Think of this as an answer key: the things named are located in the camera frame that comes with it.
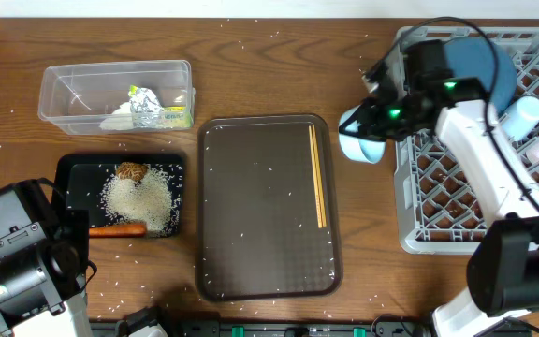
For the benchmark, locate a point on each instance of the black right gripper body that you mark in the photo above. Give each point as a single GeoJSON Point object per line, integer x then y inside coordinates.
{"type": "Point", "coordinates": [390, 121]}

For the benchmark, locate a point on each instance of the light blue bowl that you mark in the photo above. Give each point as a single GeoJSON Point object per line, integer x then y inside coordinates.
{"type": "Point", "coordinates": [361, 150]}

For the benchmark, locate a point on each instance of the dark blue plate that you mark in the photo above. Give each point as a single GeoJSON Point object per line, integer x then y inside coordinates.
{"type": "Point", "coordinates": [470, 57]}

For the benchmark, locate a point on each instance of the light blue plastic cup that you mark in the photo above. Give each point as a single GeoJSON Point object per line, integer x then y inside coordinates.
{"type": "Point", "coordinates": [521, 118]}

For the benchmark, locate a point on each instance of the yellow green snack wrapper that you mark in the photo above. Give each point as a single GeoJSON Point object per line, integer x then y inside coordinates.
{"type": "Point", "coordinates": [174, 117]}

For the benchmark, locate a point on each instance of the aluminium foil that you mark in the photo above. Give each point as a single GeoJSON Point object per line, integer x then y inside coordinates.
{"type": "Point", "coordinates": [145, 107]}

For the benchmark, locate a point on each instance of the pile of rice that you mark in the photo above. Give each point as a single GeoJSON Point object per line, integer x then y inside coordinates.
{"type": "Point", "coordinates": [154, 201]}

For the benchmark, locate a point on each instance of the white napkin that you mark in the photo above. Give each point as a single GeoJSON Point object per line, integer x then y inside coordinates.
{"type": "Point", "coordinates": [119, 120]}

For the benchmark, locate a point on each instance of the brown dried mushroom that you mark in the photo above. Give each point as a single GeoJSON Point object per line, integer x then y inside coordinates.
{"type": "Point", "coordinates": [131, 171]}

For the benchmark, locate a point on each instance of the orange carrot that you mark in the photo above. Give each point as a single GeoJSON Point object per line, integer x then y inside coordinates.
{"type": "Point", "coordinates": [119, 231]}

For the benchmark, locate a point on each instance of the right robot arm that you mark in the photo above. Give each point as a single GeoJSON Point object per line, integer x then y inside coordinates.
{"type": "Point", "coordinates": [503, 272]}

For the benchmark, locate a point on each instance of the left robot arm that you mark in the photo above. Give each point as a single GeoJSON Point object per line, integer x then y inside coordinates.
{"type": "Point", "coordinates": [44, 271]}

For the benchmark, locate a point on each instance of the grey dishwasher rack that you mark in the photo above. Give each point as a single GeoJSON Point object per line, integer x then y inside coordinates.
{"type": "Point", "coordinates": [437, 211]}

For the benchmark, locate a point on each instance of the black waste tray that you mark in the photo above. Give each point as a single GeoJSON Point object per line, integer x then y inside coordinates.
{"type": "Point", "coordinates": [81, 177]}

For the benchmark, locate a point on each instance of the dark brown serving tray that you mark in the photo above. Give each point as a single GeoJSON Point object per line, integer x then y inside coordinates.
{"type": "Point", "coordinates": [257, 233]}

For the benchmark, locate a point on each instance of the clear plastic bin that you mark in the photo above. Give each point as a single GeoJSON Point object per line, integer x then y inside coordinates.
{"type": "Point", "coordinates": [77, 98]}

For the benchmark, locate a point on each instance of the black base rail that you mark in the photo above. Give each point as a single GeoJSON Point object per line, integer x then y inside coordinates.
{"type": "Point", "coordinates": [211, 328]}

